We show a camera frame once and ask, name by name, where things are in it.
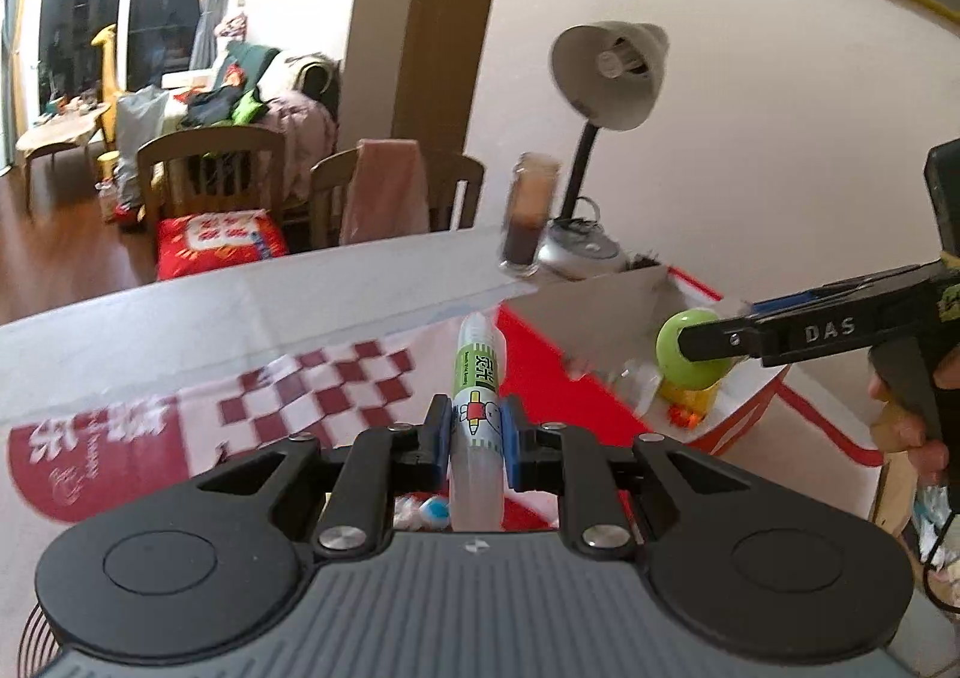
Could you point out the red shoebox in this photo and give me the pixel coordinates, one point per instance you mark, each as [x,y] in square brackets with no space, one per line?
[544,385]

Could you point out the yellow stool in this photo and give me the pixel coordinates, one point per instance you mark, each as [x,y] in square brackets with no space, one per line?
[109,164]

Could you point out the wooden coffee table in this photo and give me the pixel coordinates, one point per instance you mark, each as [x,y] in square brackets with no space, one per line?
[60,130]

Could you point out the red floor toy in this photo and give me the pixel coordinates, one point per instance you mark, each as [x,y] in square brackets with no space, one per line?
[127,213]

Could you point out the red white printed tablecloth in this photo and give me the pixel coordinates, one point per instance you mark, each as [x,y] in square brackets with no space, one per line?
[225,318]

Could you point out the white glue tube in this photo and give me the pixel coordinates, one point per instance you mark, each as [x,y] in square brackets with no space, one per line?
[476,378]

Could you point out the glass jar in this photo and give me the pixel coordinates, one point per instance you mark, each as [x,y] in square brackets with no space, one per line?
[525,228]

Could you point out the pink towel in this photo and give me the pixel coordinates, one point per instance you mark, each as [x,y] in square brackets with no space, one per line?
[382,190]

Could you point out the red seat cushion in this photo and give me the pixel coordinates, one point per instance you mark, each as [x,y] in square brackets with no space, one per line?
[217,239]

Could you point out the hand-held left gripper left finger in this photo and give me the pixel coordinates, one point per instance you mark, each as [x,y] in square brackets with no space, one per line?
[442,438]

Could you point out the beige sofa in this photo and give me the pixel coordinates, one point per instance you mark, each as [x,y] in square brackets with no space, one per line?
[315,74]

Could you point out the yellow-green round container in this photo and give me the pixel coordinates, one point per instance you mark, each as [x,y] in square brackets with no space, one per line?
[694,376]

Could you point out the wooden slatted chair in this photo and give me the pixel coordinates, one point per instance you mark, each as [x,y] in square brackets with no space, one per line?
[210,142]

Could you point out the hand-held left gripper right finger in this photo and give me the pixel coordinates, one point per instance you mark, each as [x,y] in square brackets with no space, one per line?
[514,445]

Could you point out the grey desk lamp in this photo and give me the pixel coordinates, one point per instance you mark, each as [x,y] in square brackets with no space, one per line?
[607,85]

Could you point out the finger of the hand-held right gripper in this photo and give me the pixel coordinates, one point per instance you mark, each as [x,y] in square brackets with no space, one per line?
[787,305]
[720,340]

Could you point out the pink plush toy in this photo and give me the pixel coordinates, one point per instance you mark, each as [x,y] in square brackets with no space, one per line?
[231,27]

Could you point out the person's right hand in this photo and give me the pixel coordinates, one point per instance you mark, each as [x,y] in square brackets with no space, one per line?
[896,430]

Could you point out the yellow giraffe toy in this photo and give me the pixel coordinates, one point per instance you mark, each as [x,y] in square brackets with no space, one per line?
[107,63]

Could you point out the pile of clothes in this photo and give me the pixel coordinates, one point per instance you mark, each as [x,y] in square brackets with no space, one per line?
[214,104]

